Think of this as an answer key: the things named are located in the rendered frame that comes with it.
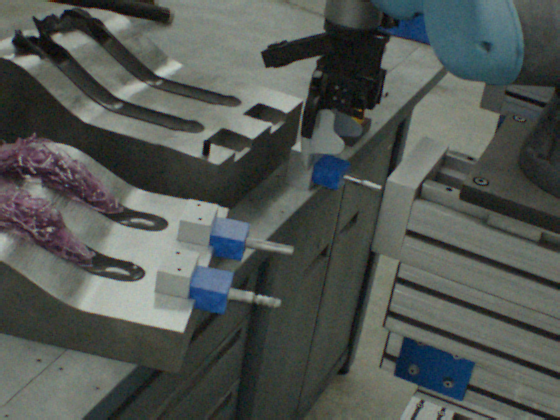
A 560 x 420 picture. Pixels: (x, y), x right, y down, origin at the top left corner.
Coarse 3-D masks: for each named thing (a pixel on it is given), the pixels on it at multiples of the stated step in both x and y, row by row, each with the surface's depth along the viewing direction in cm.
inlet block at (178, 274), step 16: (176, 256) 107; (192, 256) 108; (160, 272) 104; (176, 272) 104; (192, 272) 105; (208, 272) 108; (224, 272) 108; (160, 288) 105; (176, 288) 105; (192, 288) 105; (208, 288) 105; (224, 288) 106; (208, 304) 106; (224, 304) 106; (272, 304) 107
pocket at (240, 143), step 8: (216, 136) 133; (224, 136) 134; (232, 136) 134; (240, 136) 133; (248, 136) 133; (216, 144) 134; (224, 144) 135; (232, 144) 134; (240, 144) 134; (248, 144) 133; (240, 152) 132
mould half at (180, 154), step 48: (0, 48) 136; (96, 48) 144; (144, 48) 150; (0, 96) 136; (48, 96) 132; (144, 96) 141; (240, 96) 144; (288, 96) 146; (96, 144) 132; (144, 144) 128; (192, 144) 128; (288, 144) 146; (192, 192) 128; (240, 192) 135
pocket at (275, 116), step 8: (256, 104) 142; (248, 112) 140; (256, 112) 143; (264, 112) 143; (272, 112) 142; (280, 112) 142; (264, 120) 144; (272, 120) 143; (280, 120) 142; (272, 128) 139
